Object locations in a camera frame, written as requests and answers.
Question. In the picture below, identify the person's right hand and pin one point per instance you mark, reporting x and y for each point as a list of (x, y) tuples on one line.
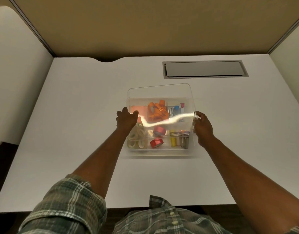
[(203, 131)]

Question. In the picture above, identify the person's left hand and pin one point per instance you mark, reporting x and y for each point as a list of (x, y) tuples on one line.
[(125, 120)]

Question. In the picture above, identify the person's left thumb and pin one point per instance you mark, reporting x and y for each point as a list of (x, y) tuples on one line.
[(134, 114)]

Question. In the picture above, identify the person's right thumb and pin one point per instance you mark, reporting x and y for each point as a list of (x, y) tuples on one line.
[(197, 115)]

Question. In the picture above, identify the clear plastic lid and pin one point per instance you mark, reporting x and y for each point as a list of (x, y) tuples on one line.
[(161, 91)]

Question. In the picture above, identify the person's right forearm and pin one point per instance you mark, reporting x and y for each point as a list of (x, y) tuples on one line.
[(246, 187)]

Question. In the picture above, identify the person's left forearm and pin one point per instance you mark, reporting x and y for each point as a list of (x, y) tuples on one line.
[(102, 160)]

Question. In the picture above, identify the pink notepad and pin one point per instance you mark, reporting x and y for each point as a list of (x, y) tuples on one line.
[(139, 109)]

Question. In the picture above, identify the pink and white glue stick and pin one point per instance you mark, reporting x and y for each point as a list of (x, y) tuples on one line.
[(182, 108)]

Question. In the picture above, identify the orange scissors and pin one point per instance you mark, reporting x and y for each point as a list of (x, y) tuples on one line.
[(158, 110)]

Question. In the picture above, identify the blue stapler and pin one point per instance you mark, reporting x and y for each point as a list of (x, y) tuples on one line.
[(173, 111)]

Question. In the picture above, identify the pile of clear tape rolls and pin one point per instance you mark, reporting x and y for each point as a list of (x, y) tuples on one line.
[(137, 140)]

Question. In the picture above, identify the grey marker bundle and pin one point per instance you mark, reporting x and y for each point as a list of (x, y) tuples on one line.
[(185, 140)]

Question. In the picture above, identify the pink tape roll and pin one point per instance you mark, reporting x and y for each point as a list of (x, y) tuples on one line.
[(159, 131)]

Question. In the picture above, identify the yellow tube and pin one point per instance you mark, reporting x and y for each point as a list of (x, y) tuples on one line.
[(172, 139)]

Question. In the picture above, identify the red tape roll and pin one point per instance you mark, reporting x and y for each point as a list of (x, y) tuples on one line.
[(156, 143)]

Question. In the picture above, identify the clear plastic storage box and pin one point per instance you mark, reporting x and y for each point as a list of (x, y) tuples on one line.
[(161, 152)]

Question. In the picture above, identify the tan desk divider panel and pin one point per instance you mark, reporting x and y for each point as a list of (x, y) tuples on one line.
[(159, 24)]

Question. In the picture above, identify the white straight divider panel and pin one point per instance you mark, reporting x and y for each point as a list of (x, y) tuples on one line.
[(290, 65)]

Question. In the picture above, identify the green plaid shirt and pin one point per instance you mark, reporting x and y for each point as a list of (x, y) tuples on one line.
[(66, 209)]

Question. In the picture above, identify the white rounded divider panel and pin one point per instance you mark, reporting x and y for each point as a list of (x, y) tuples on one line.
[(15, 75)]

